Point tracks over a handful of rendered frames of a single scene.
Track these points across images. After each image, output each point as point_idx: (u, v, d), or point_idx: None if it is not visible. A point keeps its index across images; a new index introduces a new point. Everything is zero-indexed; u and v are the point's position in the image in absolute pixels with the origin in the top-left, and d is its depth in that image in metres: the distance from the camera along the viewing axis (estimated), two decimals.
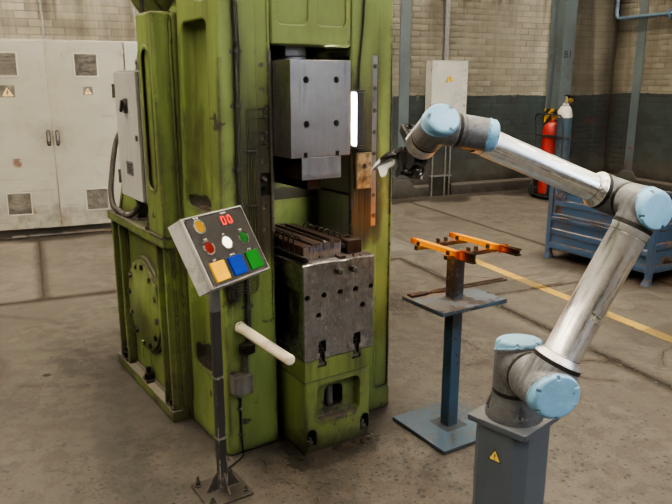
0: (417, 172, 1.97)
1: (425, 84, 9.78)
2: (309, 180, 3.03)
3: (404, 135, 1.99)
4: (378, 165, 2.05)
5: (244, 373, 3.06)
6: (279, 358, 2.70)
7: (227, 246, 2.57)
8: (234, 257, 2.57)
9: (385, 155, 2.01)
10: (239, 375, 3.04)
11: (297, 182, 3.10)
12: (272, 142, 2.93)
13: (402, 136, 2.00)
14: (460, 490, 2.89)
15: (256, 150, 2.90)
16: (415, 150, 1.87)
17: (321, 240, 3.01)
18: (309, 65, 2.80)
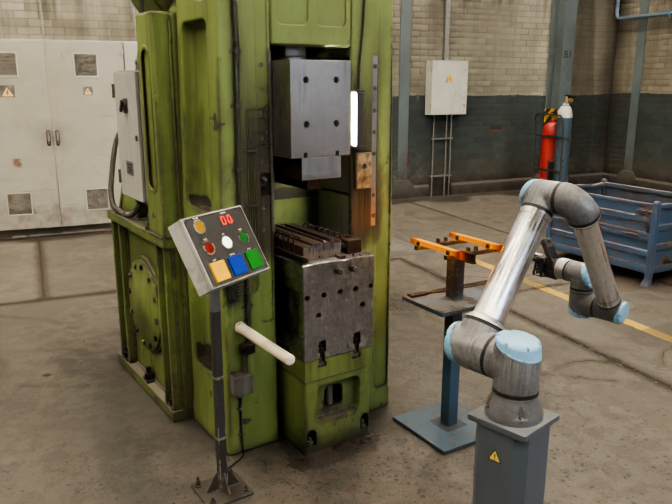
0: None
1: (425, 84, 9.78)
2: (309, 180, 3.03)
3: (547, 251, 2.88)
4: None
5: (244, 373, 3.06)
6: (279, 358, 2.70)
7: (227, 246, 2.57)
8: (234, 257, 2.57)
9: None
10: (239, 375, 3.04)
11: (297, 182, 3.10)
12: (272, 142, 2.93)
13: (544, 249, 2.89)
14: (460, 490, 2.89)
15: (256, 150, 2.90)
16: (561, 278, 2.82)
17: (321, 240, 3.01)
18: (309, 65, 2.80)
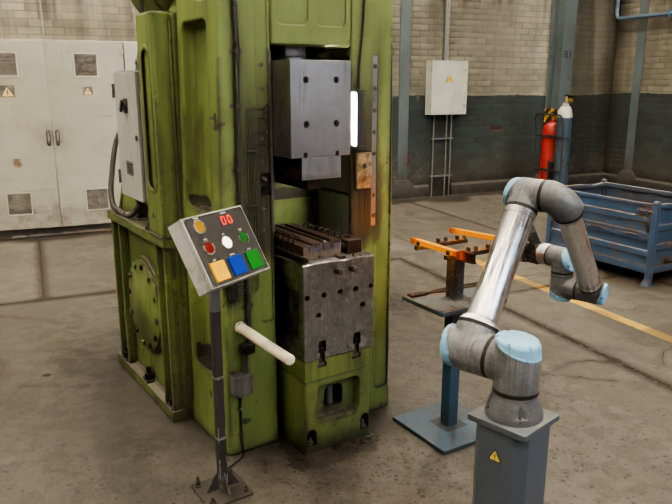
0: None
1: (425, 84, 9.78)
2: (309, 180, 3.03)
3: (529, 236, 2.95)
4: None
5: (244, 373, 3.06)
6: (279, 358, 2.70)
7: (227, 246, 2.57)
8: (234, 257, 2.57)
9: None
10: (239, 375, 3.04)
11: (297, 182, 3.10)
12: (272, 142, 2.93)
13: None
14: (460, 490, 2.89)
15: (256, 150, 2.90)
16: (543, 263, 2.89)
17: (321, 240, 3.01)
18: (309, 65, 2.80)
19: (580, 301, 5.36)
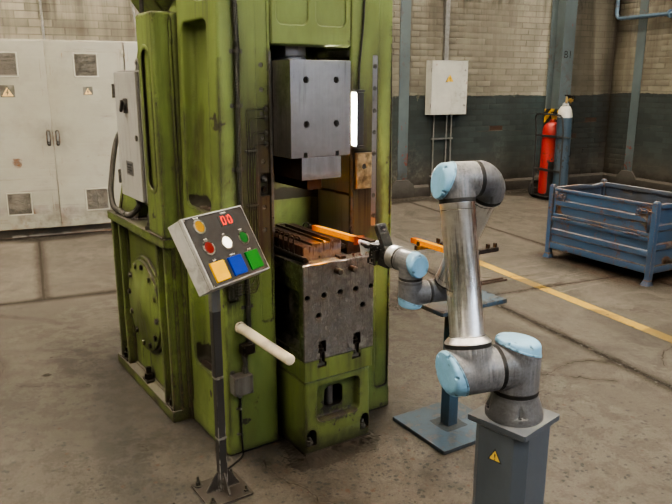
0: None
1: (425, 84, 9.78)
2: (309, 180, 3.03)
3: (379, 238, 2.66)
4: (360, 244, 2.77)
5: (244, 373, 3.06)
6: (279, 358, 2.70)
7: (227, 246, 2.57)
8: (234, 257, 2.57)
9: (362, 244, 2.72)
10: (239, 375, 3.04)
11: (297, 182, 3.10)
12: (272, 142, 2.93)
13: (377, 236, 2.68)
14: (460, 490, 2.89)
15: (256, 150, 2.90)
16: (391, 267, 2.61)
17: (321, 240, 3.01)
18: (309, 65, 2.80)
19: (580, 301, 5.36)
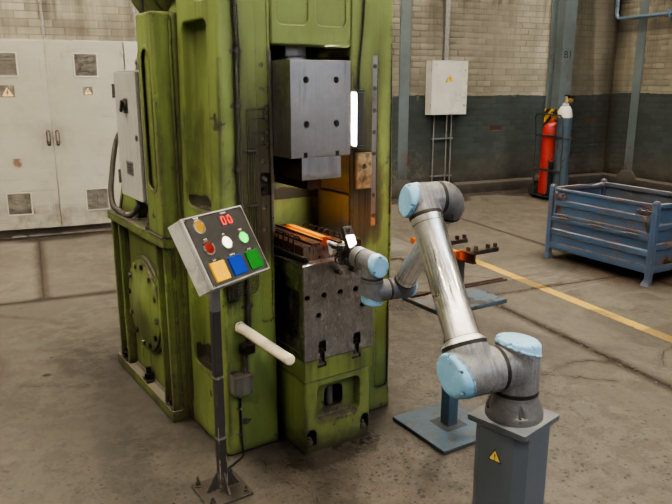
0: None
1: (425, 84, 9.78)
2: (309, 180, 3.03)
3: (345, 239, 2.87)
4: (328, 245, 2.97)
5: (244, 373, 3.06)
6: (279, 358, 2.70)
7: (227, 246, 2.57)
8: (234, 257, 2.57)
9: (330, 245, 2.93)
10: (239, 375, 3.04)
11: (297, 182, 3.10)
12: (272, 142, 2.93)
13: (343, 237, 2.88)
14: (460, 490, 2.89)
15: (256, 150, 2.90)
16: (355, 267, 2.81)
17: (321, 240, 3.01)
18: (309, 65, 2.80)
19: (580, 301, 5.36)
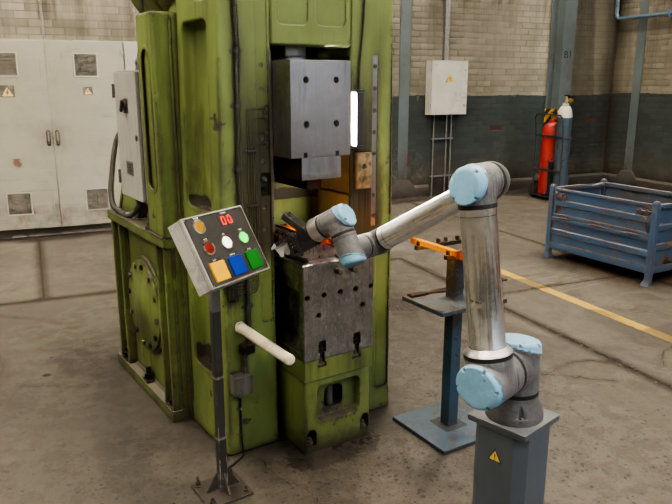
0: (308, 249, 2.54)
1: (425, 84, 9.78)
2: (309, 180, 3.03)
3: (292, 223, 2.51)
4: (275, 248, 2.58)
5: (244, 373, 3.06)
6: (279, 358, 2.70)
7: (227, 246, 2.57)
8: (234, 257, 2.57)
9: (278, 242, 2.53)
10: (239, 375, 3.04)
11: (297, 182, 3.10)
12: (272, 142, 2.93)
13: (289, 223, 2.52)
14: (460, 490, 2.89)
15: (256, 150, 2.90)
16: (320, 237, 2.45)
17: (321, 240, 3.01)
18: (309, 65, 2.80)
19: (580, 301, 5.36)
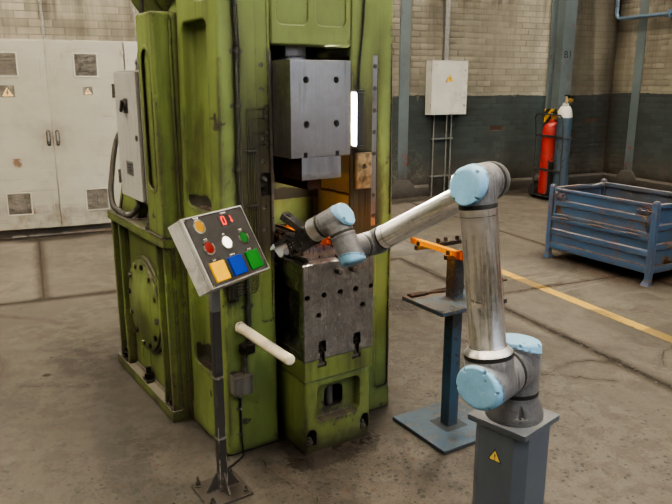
0: (307, 249, 2.53)
1: (425, 84, 9.78)
2: (309, 180, 3.03)
3: (291, 223, 2.51)
4: (274, 248, 2.57)
5: (244, 373, 3.06)
6: (279, 358, 2.70)
7: (227, 246, 2.57)
8: (234, 257, 2.57)
9: (277, 242, 2.53)
10: (239, 375, 3.04)
11: (297, 182, 3.10)
12: (272, 142, 2.93)
13: (287, 223, 2.52)
14: (460, 490, 2.89)
15: (256, 150, 2.90)
16: (319, 237, 2.44)
17: (321, 240, 3.01)
18: (309, 65, 2.80)
19: (580, 301, 5.36)
